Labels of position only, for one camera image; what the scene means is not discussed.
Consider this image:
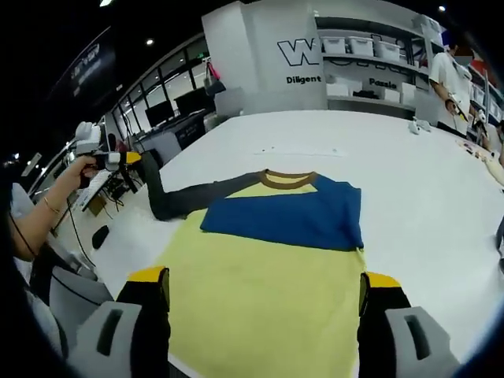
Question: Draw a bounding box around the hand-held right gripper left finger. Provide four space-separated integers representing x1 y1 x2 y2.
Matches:
66 265 172 378

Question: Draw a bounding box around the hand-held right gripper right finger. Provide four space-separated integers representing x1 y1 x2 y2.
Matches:
357 271 462 378

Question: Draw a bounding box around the yellow blue grey garment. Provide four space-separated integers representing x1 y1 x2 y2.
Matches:
139 150 369 378

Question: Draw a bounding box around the person's left hand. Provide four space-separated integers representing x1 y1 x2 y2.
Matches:
64 156 100 191

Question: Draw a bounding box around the black monitor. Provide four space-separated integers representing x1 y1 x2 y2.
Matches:
144 100 175 128
174 91 206 116

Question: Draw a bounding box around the white keyboard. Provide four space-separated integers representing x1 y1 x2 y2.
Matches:
80 172 108 212

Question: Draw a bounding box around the large dark hanging display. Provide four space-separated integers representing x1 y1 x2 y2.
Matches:
50 25 117 102

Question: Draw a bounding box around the grey office chair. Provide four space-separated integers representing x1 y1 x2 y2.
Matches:
46 243 116 316

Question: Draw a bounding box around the small black oval object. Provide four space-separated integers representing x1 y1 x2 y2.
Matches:
91 224 110 250

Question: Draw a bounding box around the person's light grey clothing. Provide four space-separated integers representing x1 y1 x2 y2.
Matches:
9 183 70 359

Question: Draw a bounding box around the dark grey cloth item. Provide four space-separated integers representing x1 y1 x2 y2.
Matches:
495 215 504 275

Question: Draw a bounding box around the white strip with small marks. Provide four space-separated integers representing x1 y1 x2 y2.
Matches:
251 146 348 158

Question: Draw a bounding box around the scattered small items pile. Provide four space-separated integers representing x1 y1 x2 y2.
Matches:
456 137 504 182

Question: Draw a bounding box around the small white object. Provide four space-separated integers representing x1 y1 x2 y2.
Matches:
407 117 433 135

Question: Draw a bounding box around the white box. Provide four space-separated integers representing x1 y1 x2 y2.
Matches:
326 80 350 98
384 84 415 106

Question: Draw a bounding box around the white storage bin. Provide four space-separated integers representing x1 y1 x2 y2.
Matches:
348 35 373 54
322 37 348 54
373 39 401 61

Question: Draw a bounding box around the grey metal shelving rack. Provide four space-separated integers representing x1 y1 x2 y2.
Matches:
314 15 446 113

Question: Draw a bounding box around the hanging bag with pink strap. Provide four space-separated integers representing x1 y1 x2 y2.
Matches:
203 61 228 96

